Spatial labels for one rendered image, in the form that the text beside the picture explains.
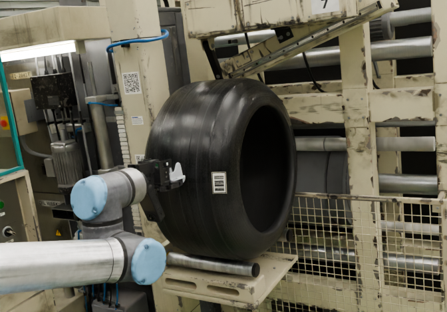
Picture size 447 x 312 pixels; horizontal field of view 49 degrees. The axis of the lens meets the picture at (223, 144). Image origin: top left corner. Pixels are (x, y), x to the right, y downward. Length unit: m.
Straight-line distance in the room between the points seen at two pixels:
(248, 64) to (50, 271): 1.22
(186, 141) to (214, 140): 0.09
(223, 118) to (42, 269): 0.70
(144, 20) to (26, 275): 1.03
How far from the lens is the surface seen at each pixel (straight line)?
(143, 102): 1.69
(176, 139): 1.42
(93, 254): 0.95
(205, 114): 1.41
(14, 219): 1.82
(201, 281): 1.65
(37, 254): 0.91
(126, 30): 1.70
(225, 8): 1.78
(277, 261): 1.84
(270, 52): 1.85
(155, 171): 1.25
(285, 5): 1.68
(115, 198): 1.11
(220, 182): 1.34
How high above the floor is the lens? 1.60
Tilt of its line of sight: 11 degrees down
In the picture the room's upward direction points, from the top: 7 degrees counter-clockwise
